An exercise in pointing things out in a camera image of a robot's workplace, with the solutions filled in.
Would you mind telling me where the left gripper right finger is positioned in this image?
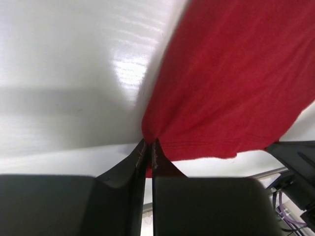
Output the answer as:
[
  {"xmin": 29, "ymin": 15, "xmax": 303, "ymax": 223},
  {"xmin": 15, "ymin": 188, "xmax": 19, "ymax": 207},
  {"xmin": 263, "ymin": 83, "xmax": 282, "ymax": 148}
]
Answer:
[{"xmin": 152, "ymin": 141, "xmax": 281, "ymax": 236}]

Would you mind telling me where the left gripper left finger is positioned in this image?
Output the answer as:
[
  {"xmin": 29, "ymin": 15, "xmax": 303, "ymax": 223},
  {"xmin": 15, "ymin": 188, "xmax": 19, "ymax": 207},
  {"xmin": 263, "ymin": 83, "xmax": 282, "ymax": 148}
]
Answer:
[{"xmin": 0, "ymin": 141, "xmax": 148, "ymax": 236}]

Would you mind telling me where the dark red t-shirt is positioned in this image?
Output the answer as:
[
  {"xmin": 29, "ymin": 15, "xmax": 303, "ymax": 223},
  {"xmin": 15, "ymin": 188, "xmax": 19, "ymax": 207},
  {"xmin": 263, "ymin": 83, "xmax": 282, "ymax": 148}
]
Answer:
[{"xmin": 141, "ymin": 0, "xmax": 315, "ymax": 179}]

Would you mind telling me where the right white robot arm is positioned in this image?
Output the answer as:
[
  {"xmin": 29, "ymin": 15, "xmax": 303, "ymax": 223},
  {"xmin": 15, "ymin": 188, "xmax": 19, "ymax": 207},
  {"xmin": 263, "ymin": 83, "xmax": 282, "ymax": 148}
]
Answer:
[{"xmin": 266, "ymin": 141, "xmax": 315, "ymax": 220}]

